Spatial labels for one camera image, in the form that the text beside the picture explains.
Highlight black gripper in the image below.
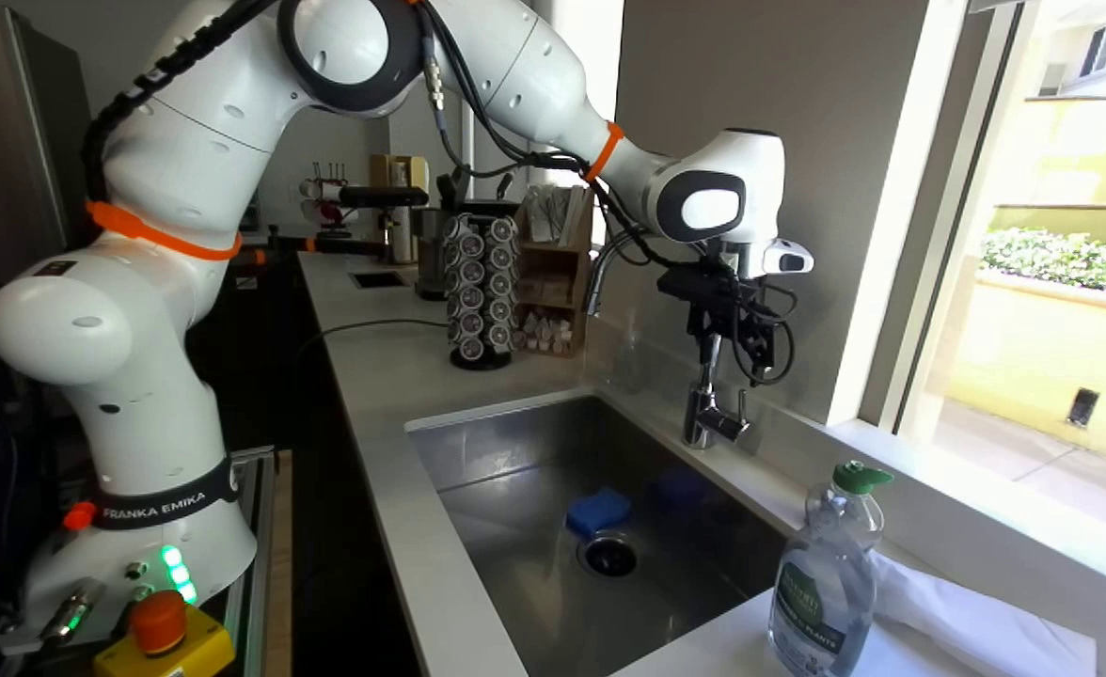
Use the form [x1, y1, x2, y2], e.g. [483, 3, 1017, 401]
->
[654, 261, 788, 400]

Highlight dark coffee machine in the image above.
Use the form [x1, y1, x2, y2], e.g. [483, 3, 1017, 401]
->
[412, 162, 527, 306]

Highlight wooden organizer rack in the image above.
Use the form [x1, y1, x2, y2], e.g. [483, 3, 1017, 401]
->
[515, 183, 600, 360]

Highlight blue sponge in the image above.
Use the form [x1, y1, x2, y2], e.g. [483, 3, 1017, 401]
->
[562, 485, 639, 545]

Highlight stainless steel sink basin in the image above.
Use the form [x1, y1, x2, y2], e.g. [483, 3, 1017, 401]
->
[404, 389, 808, 677]

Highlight yellow emergency stop button box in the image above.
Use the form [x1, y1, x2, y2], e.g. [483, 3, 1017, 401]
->
[91, 592, 236, 677]

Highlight white cloth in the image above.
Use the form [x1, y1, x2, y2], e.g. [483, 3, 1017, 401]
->
[869, 550, 1101, 677]

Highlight chrome gooseneck kitchen faucet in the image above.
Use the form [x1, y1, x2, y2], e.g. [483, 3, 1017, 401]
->
[581, 231, 758, 451]

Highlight white window frame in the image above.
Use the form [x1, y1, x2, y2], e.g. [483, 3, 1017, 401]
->
[823, 0, 1036, 436]

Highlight round sink drain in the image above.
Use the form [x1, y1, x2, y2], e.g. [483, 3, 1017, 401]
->
[581, 534, 644, 581]

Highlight black flat device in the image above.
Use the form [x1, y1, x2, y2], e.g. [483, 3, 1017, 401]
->
[352, 268, 412, 292]

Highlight coffee pod carousel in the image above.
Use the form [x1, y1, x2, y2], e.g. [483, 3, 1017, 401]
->
[441, 213, 527, 375]

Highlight clear dish soap bottle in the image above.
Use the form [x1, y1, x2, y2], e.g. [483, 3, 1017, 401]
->
[769, 460, 898, 677]

